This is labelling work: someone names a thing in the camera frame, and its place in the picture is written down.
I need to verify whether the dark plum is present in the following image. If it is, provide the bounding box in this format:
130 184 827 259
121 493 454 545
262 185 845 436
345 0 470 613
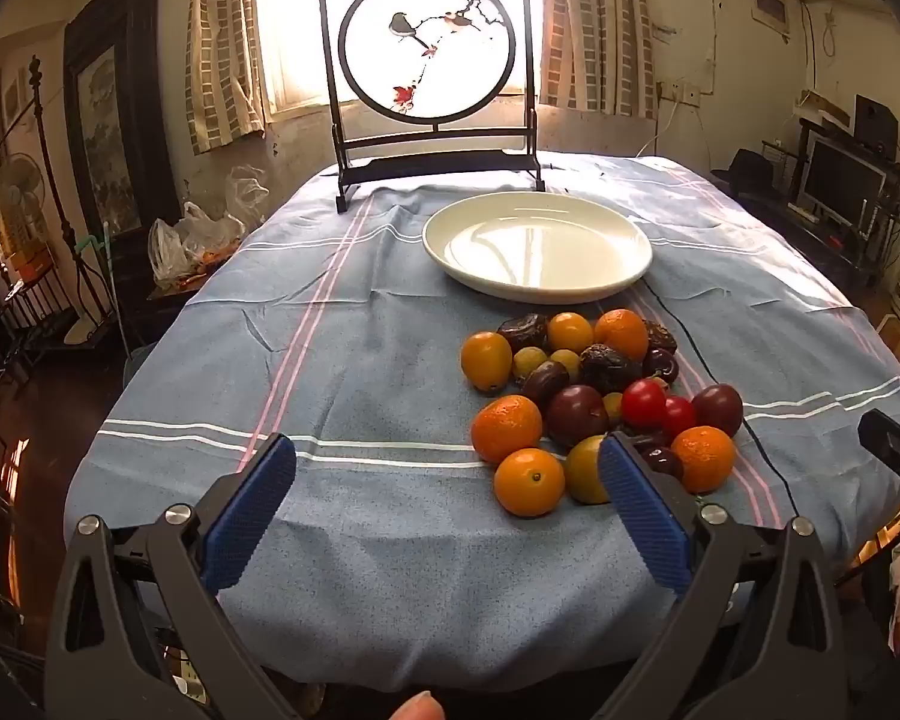
521 361 571 410

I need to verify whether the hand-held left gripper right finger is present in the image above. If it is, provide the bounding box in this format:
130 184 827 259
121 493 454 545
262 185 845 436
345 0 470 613
597 431 850 720

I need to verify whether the black cable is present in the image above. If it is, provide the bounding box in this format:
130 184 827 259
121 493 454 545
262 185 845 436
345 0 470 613
640 276 796 520

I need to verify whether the red cherry tomato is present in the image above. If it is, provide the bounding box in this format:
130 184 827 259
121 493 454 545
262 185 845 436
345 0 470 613
661 395 698 440
621 379 668 432

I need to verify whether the black speaker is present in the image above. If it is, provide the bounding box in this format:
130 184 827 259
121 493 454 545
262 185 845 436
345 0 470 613
853 95 900 160

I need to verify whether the mandarin orange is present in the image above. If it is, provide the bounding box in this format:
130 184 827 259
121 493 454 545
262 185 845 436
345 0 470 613
471 395 544 464
671 426 737 494
594 308 650 361

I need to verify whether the yellow-green plum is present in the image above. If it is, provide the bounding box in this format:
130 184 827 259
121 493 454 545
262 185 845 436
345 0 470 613
564 435 612 505

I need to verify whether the dark red cherry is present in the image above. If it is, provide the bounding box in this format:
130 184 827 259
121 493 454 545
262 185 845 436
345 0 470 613
630 431 685 481
641 349 680 385

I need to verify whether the black coat stand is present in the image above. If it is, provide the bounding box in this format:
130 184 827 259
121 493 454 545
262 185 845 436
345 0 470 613
28 56 113 346

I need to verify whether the checked curtain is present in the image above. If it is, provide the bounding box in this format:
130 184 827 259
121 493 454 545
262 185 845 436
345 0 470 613
540 0 657 119
186 0 269 156

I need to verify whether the bright window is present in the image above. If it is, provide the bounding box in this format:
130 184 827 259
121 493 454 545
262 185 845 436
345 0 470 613
253 0 552 117

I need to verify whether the black hat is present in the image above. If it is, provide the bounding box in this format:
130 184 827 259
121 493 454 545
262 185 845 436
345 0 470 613
711 150 777 194

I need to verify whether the small smooth orange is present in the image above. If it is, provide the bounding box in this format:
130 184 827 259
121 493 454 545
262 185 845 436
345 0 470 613
493 448 566 518
547 312 595 353
460 331 513 393

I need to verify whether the person's left hand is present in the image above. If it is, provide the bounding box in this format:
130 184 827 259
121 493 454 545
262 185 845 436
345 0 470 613
390 691 446 720

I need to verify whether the purple plum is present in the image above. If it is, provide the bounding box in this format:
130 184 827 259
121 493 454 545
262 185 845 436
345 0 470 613
546 385 610 452
691 383 744 437

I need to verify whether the electric fan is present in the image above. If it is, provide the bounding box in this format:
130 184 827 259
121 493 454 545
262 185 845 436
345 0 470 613
0 152 48 237

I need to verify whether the dark framed painting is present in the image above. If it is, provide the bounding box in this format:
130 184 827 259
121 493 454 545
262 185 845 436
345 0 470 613
63 0 182 242

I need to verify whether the large wrinkled dark date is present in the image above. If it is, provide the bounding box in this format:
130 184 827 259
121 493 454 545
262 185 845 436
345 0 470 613
579 343 641 395

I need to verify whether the clear plastic bag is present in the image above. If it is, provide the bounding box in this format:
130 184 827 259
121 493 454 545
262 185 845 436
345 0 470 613
148 200 247 290
225 163 271 230

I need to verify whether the blue striped tablecloth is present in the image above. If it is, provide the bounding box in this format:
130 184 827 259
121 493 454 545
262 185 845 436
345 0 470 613
66 154 900 695

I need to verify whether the bird painting table screen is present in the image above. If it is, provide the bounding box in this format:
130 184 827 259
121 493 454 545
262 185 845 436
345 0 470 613
318 0 547 213

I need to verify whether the wall vent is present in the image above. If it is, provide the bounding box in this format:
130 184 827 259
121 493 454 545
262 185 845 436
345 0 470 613
750 0 792 35

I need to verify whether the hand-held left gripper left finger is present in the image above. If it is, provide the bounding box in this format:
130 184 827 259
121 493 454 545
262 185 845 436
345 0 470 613
43 432 299 720

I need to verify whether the white ceramic plate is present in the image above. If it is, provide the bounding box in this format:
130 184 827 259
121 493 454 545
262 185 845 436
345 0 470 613
422 192 653 303

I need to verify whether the computer monitor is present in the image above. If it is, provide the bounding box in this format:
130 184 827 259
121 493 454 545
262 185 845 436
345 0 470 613
799 131 890 224

